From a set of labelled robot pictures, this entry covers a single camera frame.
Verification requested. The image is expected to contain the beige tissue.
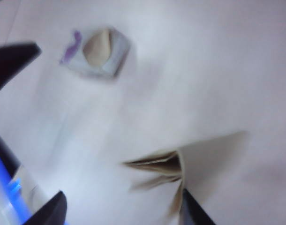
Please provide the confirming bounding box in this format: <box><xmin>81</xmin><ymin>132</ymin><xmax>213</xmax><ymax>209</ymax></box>
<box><xmin>83</xmin><ymin>28</ymin><xmax>113</xmax><ymax>67</ymax></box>
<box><xmin>123</xmin><ymin>130</ymin><xmax>249</xmax><ymax>218</ymax></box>

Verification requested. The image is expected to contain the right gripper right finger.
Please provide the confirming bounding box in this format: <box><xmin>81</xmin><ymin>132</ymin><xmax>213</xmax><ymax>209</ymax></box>
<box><xmin>179</xmin><ymin>188</ymin><xmax>216</xmax><ymax>225</ymax></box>

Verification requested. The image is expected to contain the white purple tissue packet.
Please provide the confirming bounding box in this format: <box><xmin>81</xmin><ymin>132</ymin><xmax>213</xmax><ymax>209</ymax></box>
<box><xmin>59</xmin><ymin>25</ymin><xmax>131</xmax><ymax>81</ymax></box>

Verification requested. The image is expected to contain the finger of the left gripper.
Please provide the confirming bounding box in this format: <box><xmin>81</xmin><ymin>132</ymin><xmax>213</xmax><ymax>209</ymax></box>
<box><xmin>0</xmin><ymin>42</ymin><xmax>42</xmax><ymax>97</ymax></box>
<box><xmin>0</xmin><ymin>128</ymin><xmax>31</xmax><ymax>225</ymax></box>

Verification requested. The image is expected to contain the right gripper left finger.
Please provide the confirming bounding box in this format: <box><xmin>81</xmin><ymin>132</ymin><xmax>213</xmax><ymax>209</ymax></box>
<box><xmin>27</xmin><ymin>190</ymin><xmax>68</xmax><ymax>225</ymax></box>

